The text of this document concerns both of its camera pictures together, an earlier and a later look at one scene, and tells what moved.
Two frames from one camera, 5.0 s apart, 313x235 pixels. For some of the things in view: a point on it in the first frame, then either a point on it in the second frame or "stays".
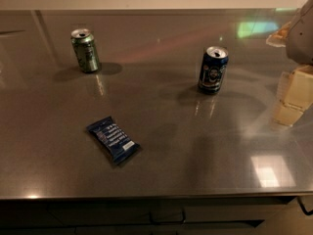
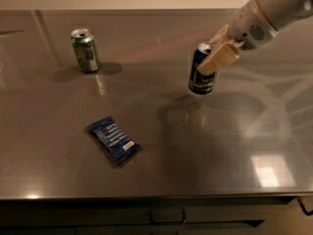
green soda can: (85, 47) stays
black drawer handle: (168, 222) stays
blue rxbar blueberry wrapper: (121, 147) stays
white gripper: (301, 38) to (248, 23)
